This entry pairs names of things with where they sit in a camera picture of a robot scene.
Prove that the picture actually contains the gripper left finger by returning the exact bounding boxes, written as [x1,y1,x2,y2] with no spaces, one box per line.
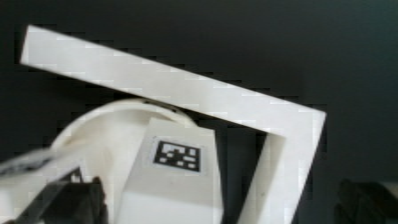
[12,176,110,224]

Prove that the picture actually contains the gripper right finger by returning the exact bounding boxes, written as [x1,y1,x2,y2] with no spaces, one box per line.
[334,179,398,224]

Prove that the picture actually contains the white round stool seat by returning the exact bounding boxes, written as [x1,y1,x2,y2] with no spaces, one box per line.
[51,98,195,224]

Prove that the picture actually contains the white stool leg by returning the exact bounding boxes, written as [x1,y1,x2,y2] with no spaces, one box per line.
[0,148,85,224]
[115,118,224,224]

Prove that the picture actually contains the white right barrier wall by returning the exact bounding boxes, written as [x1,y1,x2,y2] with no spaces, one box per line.
[238,111,325,224]

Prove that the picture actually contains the white barrier wall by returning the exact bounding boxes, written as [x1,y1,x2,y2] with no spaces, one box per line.
[21,26,325,134]
[238,111,325,224]

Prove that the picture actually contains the white front barrier wall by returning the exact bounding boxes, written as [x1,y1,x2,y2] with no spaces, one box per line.
[21,26,325,134]

